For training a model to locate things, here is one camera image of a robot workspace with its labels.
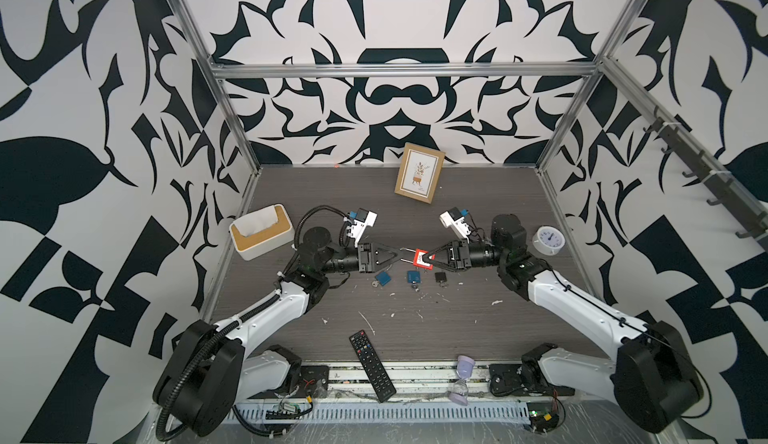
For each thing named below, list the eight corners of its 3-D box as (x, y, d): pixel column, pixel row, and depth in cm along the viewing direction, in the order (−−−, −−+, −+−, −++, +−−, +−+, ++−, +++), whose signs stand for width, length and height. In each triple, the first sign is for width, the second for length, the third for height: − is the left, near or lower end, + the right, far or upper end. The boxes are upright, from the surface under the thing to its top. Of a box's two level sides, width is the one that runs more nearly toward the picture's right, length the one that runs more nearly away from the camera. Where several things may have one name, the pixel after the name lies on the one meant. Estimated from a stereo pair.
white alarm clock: (534, 257, 100) (541, 249, 96) (526, 233, 106) (532, 225, 102) (563, 257, 100) (571, 250, 96) (553, 233, 106) (560, 225, 102)
